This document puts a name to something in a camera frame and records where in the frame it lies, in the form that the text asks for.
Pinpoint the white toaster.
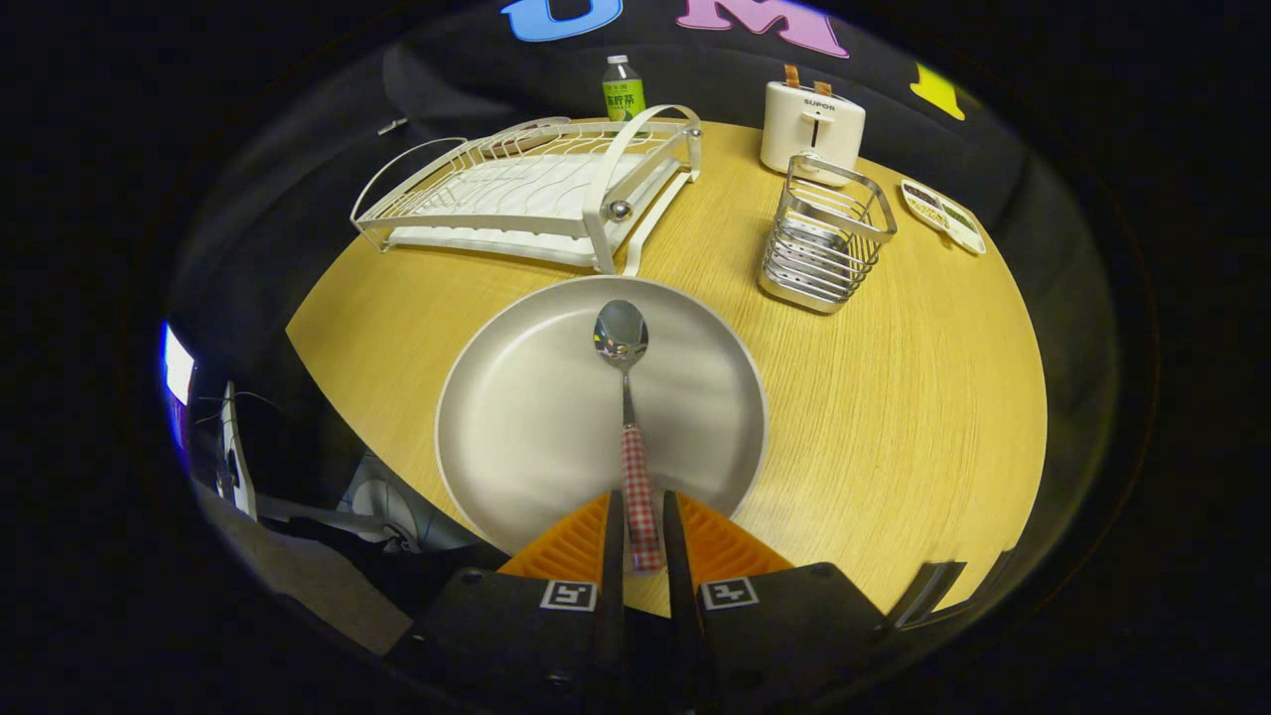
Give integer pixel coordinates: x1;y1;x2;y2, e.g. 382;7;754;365
760;79;867;188

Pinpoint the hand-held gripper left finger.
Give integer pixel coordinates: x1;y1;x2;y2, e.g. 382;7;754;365
387;490;627;712

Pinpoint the spoon with red checked handle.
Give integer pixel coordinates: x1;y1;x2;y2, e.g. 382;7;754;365
594;299;667;574

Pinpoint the green label drink bottle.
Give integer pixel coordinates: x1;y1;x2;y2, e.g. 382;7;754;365
602;55;648;124

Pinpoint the white divided snack tray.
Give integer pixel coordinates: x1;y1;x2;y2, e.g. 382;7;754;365
900;179;988;257

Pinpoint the bright glowing screen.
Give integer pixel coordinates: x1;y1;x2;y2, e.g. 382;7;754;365
161;321;197;453

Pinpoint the metal wire basket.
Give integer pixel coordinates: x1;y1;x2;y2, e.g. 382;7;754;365
759;154;899;316

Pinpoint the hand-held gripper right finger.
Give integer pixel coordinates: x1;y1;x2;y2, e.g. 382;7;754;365
662;490;895;712

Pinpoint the white wire dish rack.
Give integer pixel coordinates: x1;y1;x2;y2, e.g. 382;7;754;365
350;104;704;276

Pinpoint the white round plate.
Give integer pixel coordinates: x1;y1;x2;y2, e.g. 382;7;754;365
435;275;771;558

